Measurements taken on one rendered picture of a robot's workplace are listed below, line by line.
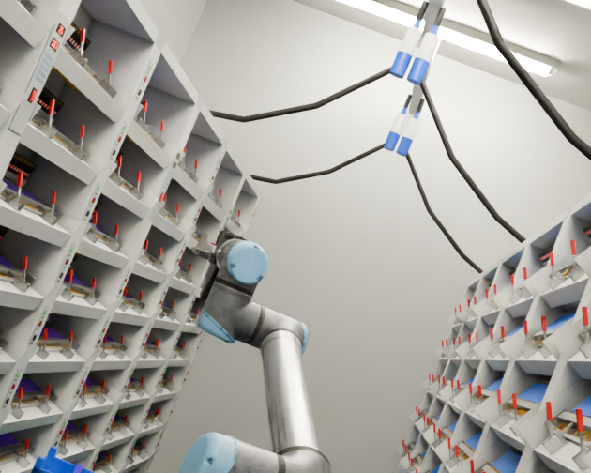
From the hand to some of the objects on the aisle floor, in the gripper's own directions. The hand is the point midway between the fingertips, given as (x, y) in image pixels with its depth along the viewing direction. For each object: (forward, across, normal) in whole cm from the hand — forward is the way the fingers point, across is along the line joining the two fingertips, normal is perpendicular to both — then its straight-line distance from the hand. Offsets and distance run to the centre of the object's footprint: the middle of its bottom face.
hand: (215, 261), depth 248 cm
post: (-14, +66, +119) cm, 136 cm away
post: (+51, +40, +121) cm, 137 cm away
